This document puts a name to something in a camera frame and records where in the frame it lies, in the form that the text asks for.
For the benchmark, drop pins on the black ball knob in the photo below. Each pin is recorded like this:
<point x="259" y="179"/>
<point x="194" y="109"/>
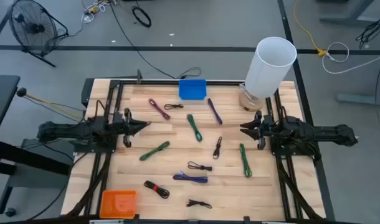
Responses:
<point x="21" y="92"/>

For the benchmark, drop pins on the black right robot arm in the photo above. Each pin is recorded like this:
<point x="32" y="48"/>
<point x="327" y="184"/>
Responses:
<point x="314" y="132"/>

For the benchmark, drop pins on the black floor fan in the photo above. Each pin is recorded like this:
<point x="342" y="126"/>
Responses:
<point x="32" y="28"/>

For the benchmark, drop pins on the black side desk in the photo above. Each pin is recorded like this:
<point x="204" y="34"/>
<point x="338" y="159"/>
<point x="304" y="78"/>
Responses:
<point x="3" y="102"/>

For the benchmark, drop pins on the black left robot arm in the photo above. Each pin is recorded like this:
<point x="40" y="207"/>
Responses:
<point x="68" y="130"/>

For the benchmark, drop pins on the black table clamp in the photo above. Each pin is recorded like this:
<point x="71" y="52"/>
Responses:
<point x="139" y="76"/>

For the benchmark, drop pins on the orange plastic bin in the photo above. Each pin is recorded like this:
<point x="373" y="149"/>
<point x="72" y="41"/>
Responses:
<point x="118" y="204"/>

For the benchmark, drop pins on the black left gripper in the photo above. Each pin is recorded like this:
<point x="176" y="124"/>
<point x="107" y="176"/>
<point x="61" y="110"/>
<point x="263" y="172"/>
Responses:
<point x="123" y="126"/>

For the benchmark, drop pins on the grey desk foot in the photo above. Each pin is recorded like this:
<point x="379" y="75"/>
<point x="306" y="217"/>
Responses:
<point x="361" y="100"/>

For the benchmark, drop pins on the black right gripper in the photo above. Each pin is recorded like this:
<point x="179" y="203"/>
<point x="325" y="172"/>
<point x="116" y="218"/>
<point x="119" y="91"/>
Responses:
<point x="264" y="129"/>

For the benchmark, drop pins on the black caster wheel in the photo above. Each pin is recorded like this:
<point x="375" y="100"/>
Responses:
<point x="10" y="212"/>

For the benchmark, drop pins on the blue plastic bin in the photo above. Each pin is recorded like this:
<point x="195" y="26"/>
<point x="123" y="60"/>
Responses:
<point x="192" y="89"/>

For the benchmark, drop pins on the grey desk leg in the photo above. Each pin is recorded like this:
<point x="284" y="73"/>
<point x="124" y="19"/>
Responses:
<point x="352" y="17"/>

